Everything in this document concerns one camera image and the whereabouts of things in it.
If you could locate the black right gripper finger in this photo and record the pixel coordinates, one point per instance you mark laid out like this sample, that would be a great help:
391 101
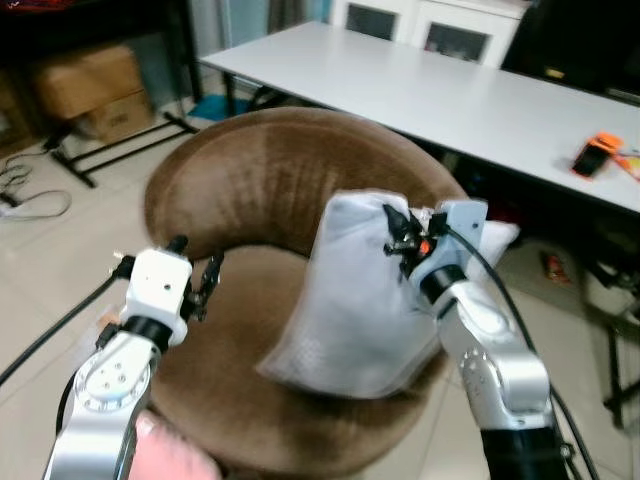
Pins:
397 225

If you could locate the white pillow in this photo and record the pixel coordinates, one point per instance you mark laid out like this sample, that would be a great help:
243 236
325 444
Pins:
360 300

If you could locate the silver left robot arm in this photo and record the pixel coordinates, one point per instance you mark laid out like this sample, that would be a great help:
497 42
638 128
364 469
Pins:
105 400

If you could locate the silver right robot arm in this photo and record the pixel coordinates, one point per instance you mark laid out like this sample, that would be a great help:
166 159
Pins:
500 370

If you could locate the brown velvet round sofa chair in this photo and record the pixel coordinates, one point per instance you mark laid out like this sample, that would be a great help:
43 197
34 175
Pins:
260 180

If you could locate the small red floor item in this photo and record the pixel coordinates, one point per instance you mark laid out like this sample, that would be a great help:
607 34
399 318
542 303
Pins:
555 267

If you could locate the teal floor mat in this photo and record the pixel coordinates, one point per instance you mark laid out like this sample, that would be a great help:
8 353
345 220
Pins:
215 107

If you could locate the black metal rack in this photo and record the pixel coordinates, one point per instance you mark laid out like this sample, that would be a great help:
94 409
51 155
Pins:
120 150

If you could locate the long white table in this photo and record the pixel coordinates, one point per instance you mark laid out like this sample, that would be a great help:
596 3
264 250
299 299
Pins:
440 95

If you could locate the small cardboard box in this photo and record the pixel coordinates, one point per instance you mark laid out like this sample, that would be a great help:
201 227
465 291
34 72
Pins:
120 118

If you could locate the orange yellow snack packet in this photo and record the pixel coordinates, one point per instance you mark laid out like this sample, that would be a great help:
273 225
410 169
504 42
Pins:
630 165

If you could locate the pink soft object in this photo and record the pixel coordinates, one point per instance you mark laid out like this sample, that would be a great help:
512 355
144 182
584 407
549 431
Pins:
170 455

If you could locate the large cardboard box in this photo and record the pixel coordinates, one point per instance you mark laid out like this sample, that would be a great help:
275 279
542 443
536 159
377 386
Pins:
90 80

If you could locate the orange and black device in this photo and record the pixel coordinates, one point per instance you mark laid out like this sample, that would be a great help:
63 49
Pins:
595 157

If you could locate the white cabinet with glass doors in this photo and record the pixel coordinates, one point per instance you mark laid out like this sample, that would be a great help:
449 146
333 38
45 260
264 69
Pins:
430 30

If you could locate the grey curtain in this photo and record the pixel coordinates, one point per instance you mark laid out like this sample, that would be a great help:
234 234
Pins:
250 25

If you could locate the black chair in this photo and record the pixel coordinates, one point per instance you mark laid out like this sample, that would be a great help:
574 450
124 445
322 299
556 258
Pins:
580 45

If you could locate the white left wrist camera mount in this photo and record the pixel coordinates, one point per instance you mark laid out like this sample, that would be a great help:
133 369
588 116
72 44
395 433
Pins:
155 285

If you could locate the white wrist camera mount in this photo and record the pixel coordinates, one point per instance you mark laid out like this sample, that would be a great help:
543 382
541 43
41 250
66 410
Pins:
155 285
462 220

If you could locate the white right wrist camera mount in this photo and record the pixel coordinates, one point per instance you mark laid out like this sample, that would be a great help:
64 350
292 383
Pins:
462 220

